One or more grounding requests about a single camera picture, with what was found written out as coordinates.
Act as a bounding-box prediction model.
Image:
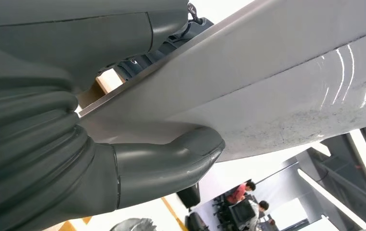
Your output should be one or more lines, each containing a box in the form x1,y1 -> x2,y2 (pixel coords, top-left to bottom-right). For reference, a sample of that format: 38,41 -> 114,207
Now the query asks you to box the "cardboard box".
75,68 -> 127,110

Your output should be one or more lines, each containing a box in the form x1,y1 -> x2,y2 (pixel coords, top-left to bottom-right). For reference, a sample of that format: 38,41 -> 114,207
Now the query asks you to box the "person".
225,180 -> 257,205
246,200 -> 270,231

